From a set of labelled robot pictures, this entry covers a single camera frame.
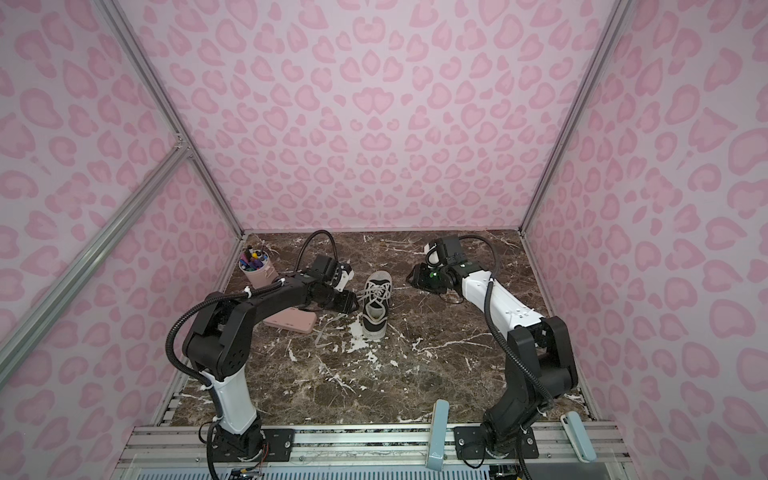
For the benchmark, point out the pink rectangular case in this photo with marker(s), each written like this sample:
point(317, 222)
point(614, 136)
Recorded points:
point(294, 320)

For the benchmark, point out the diagonal aluminium frame bar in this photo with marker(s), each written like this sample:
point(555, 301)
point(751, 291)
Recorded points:
point(39, 319)

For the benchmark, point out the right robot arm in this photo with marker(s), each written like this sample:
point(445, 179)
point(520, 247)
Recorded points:
point(540, 365)

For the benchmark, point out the light blue clamp centre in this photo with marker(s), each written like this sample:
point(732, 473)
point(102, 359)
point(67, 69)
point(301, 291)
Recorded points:
point(436, 442)

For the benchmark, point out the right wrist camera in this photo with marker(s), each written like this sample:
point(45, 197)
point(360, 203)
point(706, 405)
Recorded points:
point(445, 251)

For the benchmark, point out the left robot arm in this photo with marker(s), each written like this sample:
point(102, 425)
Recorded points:
point(218, 346)

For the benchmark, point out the white shoelace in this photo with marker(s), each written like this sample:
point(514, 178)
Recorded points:
point(372, 294)

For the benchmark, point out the pens in cup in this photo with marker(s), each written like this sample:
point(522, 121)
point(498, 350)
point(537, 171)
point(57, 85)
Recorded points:
point(252, 259)

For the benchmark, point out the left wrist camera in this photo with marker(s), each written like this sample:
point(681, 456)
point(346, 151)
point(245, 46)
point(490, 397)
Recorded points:
point(331, 272)

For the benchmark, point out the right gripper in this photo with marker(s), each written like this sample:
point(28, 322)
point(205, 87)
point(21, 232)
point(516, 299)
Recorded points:
point(420, 278)

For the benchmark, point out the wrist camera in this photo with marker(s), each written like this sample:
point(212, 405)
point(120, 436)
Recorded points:
point(445, 251)
point(331, 272)

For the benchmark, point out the black white sneaker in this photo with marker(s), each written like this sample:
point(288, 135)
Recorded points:
point(377, 306)

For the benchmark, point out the light blue clamp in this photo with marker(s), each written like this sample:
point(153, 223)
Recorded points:
point(578, 437)
point(436, 442)

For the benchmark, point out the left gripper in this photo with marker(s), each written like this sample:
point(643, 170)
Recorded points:
point(347, 303)

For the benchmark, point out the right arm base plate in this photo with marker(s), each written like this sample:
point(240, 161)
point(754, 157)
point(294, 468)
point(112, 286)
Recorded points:
point(477, 442)

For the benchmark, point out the light blue clamp right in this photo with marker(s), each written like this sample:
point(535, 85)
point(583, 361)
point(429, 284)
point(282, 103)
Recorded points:
point(578, 437)

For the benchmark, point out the pink pen cup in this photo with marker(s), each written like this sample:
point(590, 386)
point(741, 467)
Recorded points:
point(263, 277)

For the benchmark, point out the aluminium rail base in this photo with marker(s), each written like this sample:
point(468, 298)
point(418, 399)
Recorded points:
point(388, 451)

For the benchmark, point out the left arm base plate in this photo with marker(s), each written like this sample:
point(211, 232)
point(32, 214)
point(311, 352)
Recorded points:
point(255, 445)

